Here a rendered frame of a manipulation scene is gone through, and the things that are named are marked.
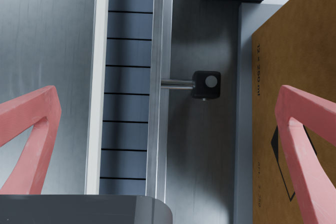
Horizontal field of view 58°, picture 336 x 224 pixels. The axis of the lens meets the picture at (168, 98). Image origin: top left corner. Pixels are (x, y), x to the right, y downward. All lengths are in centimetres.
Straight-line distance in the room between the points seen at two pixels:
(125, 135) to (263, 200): 20
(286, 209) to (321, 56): 17
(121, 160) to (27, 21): 26
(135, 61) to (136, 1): 9
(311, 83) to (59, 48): 36
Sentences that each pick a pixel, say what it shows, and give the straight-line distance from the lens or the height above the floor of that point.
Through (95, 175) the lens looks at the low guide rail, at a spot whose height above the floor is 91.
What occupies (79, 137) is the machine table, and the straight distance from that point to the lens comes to 49.
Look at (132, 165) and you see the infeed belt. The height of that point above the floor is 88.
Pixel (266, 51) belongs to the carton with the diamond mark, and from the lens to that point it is 41.
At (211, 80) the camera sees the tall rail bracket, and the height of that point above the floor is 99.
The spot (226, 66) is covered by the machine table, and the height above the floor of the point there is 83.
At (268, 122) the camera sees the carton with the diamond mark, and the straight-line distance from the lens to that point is 40.
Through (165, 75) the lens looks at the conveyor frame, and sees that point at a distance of 42.
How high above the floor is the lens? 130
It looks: 86 degrees down
